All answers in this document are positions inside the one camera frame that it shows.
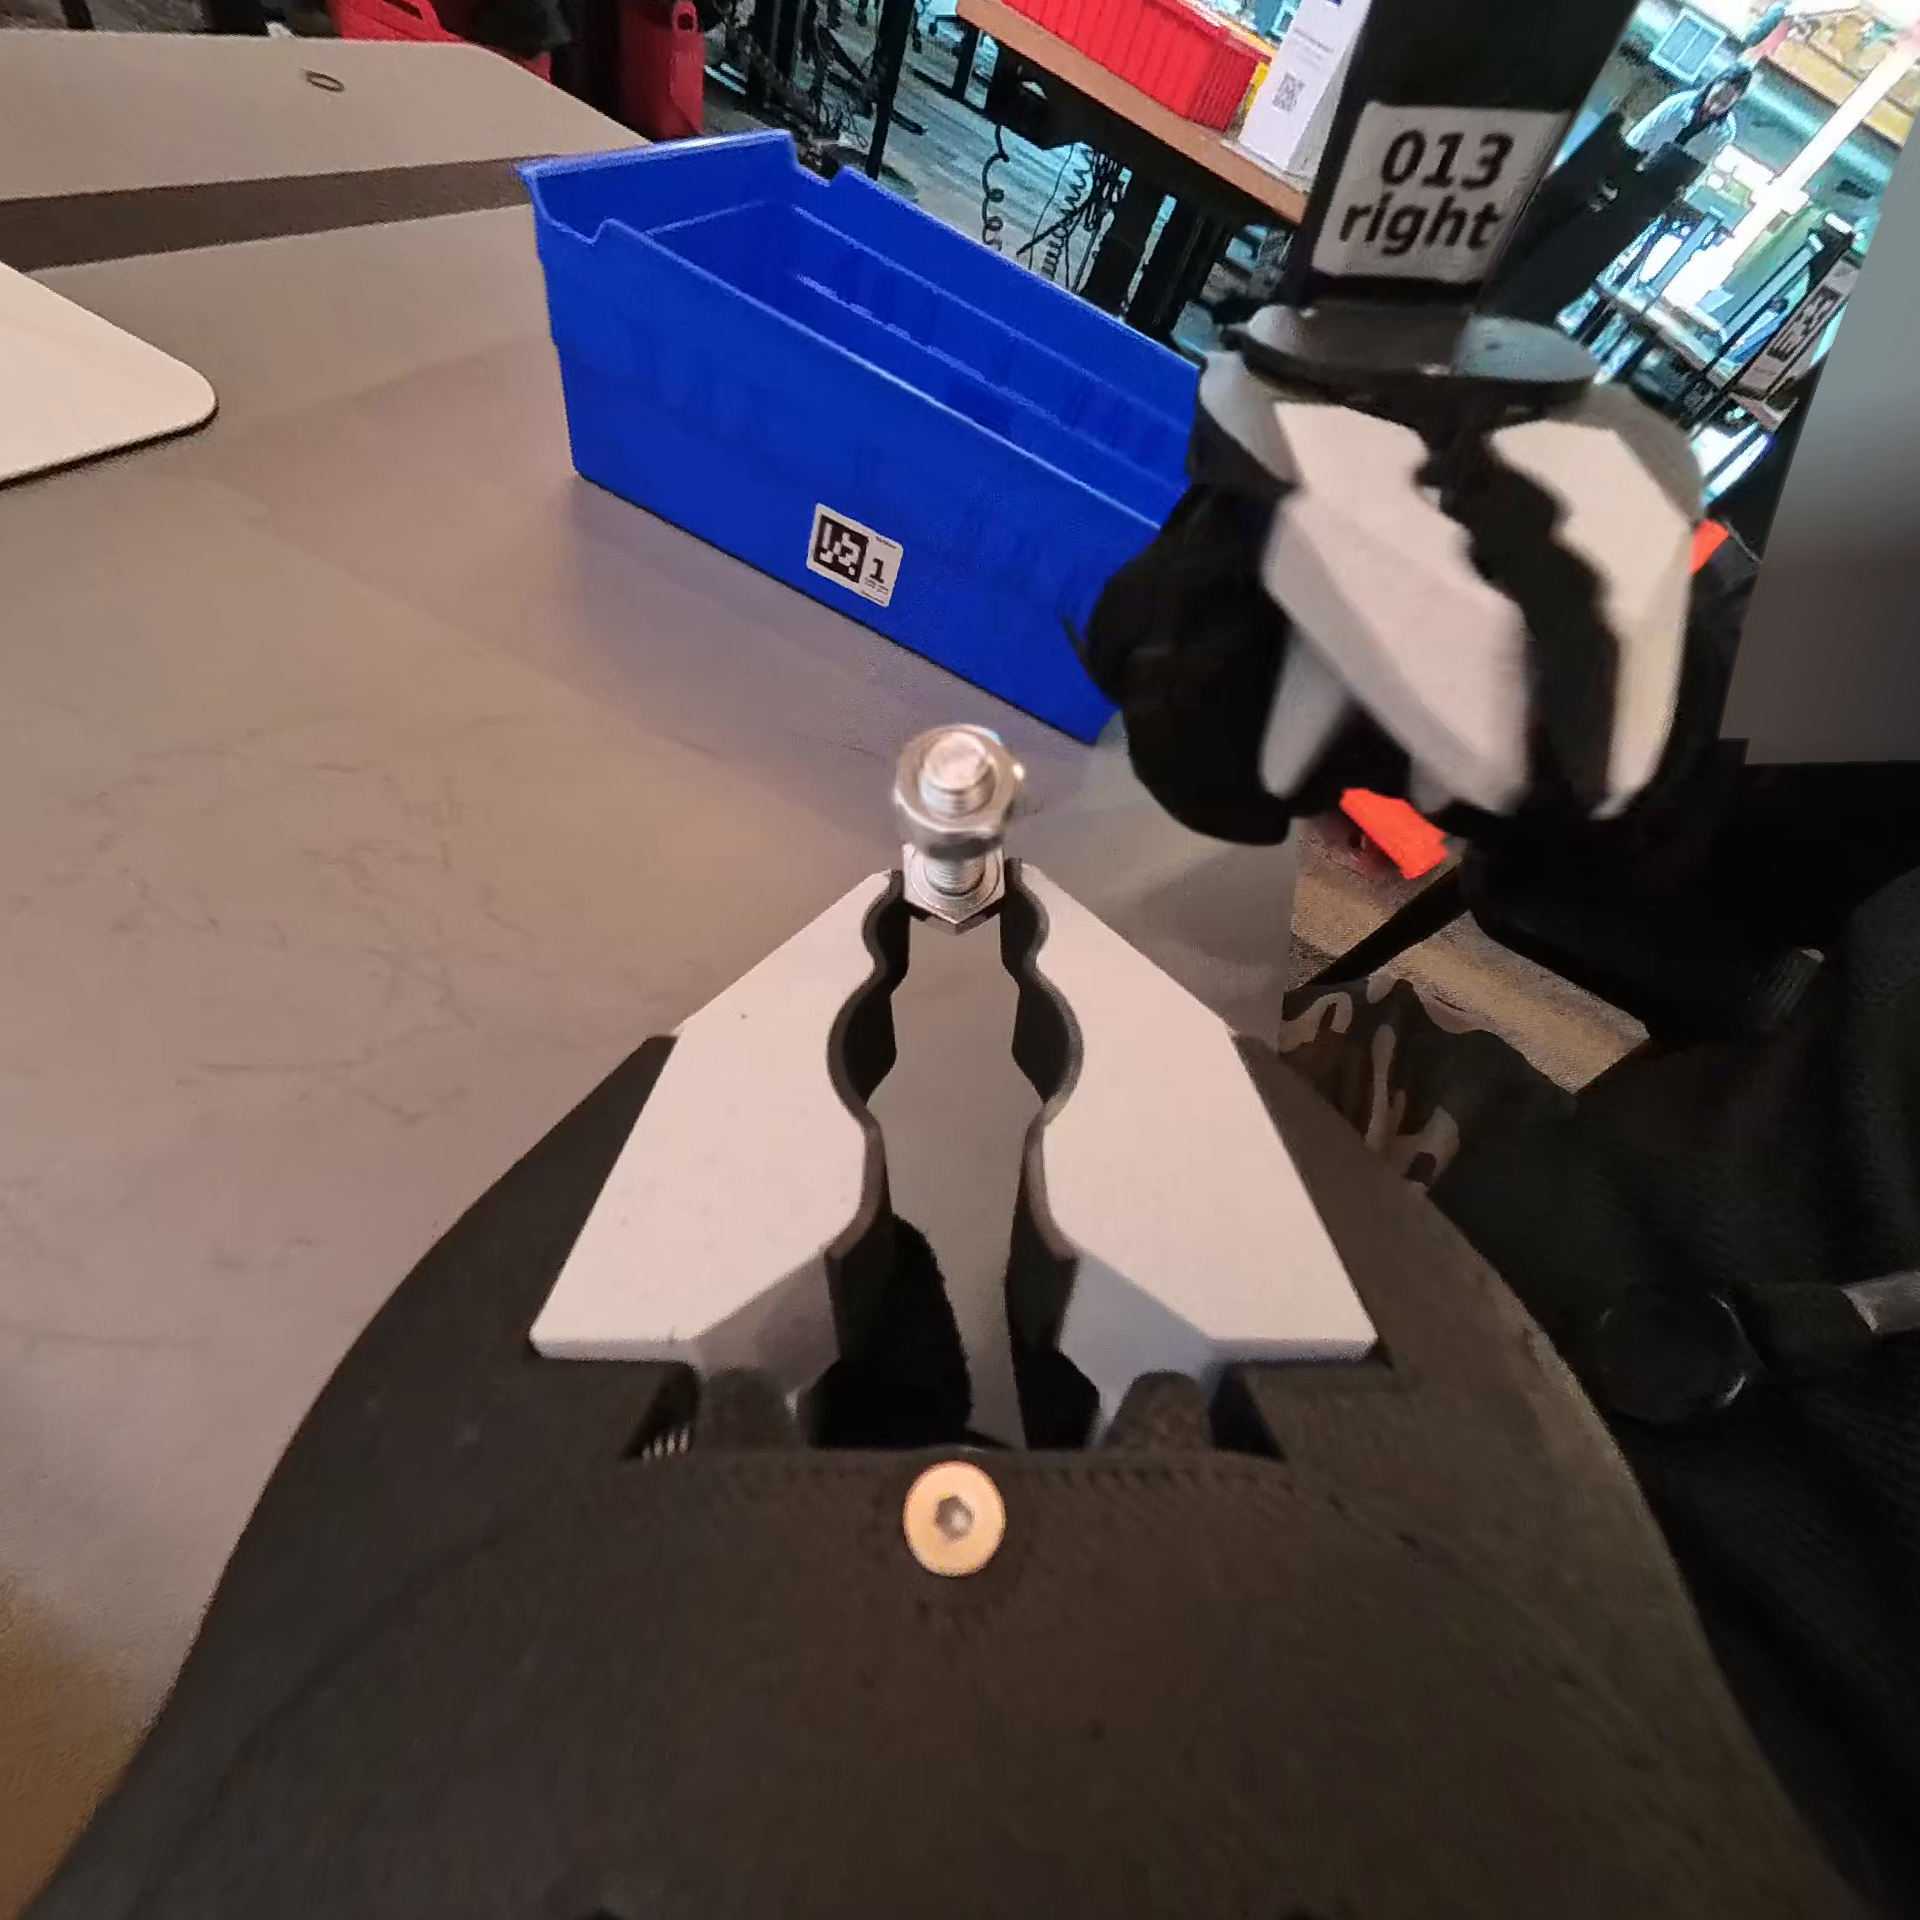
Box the person's right forearm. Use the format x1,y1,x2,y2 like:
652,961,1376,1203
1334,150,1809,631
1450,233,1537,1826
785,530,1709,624
1463,764,1920,1037

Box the blue storage bin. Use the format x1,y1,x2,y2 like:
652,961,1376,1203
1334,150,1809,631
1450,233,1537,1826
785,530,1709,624
517,131,1203,743

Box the steel hex bolt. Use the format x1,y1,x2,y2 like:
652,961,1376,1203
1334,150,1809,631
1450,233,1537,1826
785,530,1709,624
896,724,1004,936

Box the black coiled cable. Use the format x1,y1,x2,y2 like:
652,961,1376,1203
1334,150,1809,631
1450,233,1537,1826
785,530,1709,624
1034,150,1112,288

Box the red storage bin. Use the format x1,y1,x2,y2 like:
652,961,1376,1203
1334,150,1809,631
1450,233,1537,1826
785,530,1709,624
996,0,1279,133

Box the framed marker sign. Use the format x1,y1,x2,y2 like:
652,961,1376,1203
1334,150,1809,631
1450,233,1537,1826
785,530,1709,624
1747,224,1854,407

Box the person's right hand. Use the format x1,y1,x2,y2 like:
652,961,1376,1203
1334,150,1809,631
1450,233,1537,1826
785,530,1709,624
1087,449,1759,902

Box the white folding stand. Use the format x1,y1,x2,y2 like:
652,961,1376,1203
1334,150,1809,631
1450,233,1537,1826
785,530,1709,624
0,262,221,489

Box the orange traffic cone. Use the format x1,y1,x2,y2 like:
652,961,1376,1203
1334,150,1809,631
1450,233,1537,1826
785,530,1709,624
1339,786,1455,880

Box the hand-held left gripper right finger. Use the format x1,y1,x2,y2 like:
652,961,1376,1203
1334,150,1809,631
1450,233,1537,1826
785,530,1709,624
996,861,1382,1450

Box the person's camouflage pants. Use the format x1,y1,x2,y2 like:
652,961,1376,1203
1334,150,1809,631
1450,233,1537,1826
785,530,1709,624
1282,965,1464,1193

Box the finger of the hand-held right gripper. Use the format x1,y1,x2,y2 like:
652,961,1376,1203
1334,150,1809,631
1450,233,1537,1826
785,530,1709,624
1476,411,1713,821
1201,366,1537,819

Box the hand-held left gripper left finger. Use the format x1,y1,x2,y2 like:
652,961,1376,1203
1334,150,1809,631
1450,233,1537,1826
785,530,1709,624
528,866,924,1427

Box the white carton box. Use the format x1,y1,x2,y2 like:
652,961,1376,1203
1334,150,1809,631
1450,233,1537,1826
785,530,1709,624
1237,0,1375,174

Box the steel hex nut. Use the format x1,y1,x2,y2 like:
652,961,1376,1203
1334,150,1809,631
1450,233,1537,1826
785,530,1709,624
892,743,1031,846

